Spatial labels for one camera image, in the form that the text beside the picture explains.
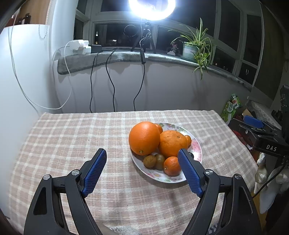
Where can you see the black camera box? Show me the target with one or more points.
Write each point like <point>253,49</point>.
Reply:
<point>284,99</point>

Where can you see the tangerine with stem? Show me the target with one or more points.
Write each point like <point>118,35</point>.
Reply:
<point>171,166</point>

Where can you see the brown cracked kiwi fruit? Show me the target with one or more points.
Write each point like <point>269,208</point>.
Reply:
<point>149,161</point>

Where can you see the green carton box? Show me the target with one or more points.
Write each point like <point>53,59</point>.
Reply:
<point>230,108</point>

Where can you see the potted spider plant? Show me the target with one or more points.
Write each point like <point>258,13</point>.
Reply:
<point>197,47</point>

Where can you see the lumpy orange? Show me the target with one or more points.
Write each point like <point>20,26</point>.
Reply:
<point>171,142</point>

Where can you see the large orange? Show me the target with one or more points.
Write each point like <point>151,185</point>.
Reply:
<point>144,138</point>

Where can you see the small tangerine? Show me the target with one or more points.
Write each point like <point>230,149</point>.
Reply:
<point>188,138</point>

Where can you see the floral white plate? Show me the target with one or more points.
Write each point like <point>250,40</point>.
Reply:
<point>158,175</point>

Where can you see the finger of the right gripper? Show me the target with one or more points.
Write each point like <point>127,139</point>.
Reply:
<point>253,122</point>

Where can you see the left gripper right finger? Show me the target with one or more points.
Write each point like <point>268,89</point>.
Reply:
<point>238,213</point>

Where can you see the green-brown kiwi fruit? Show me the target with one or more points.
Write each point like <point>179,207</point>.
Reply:
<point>159,162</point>

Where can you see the pink plaid tablecloth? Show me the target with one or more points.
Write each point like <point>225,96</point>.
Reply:
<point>124,196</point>

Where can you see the black adapter on sill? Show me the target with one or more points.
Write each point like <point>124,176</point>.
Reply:
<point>96,48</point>

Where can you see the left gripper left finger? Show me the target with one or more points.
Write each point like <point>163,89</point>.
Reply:
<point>46,214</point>

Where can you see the white power strip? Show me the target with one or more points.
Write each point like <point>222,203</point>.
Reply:
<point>79,47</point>

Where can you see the small figurine on sill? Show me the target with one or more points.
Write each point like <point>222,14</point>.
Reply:
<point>174,50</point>

